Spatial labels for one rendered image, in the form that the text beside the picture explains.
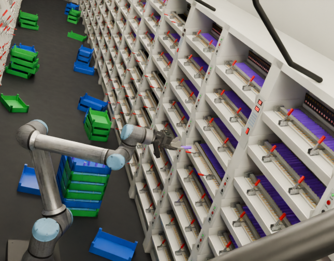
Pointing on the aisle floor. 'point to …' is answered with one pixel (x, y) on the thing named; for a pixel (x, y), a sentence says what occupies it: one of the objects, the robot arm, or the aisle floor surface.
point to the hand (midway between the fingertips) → (180, 147)
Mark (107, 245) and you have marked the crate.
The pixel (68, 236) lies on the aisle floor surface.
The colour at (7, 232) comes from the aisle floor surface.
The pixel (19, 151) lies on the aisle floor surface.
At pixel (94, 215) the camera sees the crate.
